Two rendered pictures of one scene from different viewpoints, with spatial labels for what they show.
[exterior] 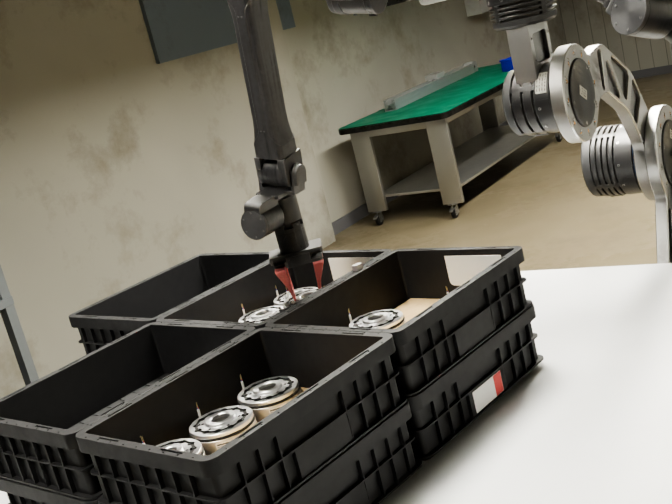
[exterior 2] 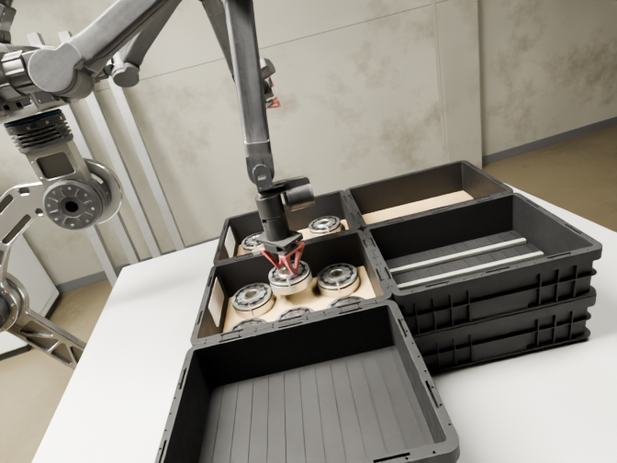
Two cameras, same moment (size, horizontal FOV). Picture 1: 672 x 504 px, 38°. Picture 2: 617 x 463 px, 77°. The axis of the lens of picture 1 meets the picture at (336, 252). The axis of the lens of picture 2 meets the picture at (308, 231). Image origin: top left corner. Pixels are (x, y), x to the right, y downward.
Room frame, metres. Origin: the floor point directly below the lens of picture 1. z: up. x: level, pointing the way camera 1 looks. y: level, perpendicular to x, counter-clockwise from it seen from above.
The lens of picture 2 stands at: (2.27, 0.73, 1.39)
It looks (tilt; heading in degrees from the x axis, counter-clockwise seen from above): 26 degrees down; 229
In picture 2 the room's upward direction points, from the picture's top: 15 degrees counter-clockwise
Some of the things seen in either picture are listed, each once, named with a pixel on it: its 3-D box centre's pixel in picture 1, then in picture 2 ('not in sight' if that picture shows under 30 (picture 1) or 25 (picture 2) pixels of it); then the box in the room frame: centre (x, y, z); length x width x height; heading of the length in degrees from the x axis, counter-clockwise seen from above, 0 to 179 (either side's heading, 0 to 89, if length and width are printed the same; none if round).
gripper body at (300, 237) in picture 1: (292, 239); (276, 228); (1.79, 0.07, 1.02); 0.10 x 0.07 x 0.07; 90
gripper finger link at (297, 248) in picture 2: (296, 275); (286, 255); (1.80, 0.08, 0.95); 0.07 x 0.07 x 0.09; 0
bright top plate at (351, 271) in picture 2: not in sight; (336, 275); (1.72, 0.15, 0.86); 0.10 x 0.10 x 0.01
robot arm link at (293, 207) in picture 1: (282, 209); (272, 203); (1.79, 0.08, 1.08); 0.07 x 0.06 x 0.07; 144
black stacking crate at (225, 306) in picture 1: (284, 313); (294, 300); (1.84, 0.13, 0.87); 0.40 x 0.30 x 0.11; 137
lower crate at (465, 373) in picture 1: (417, 373); not in sight; (1.64, -0.09, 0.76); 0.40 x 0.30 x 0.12; 137
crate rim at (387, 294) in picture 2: (277, 289); (288, 282); (1.84, 0.13, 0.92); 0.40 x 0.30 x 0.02; 137
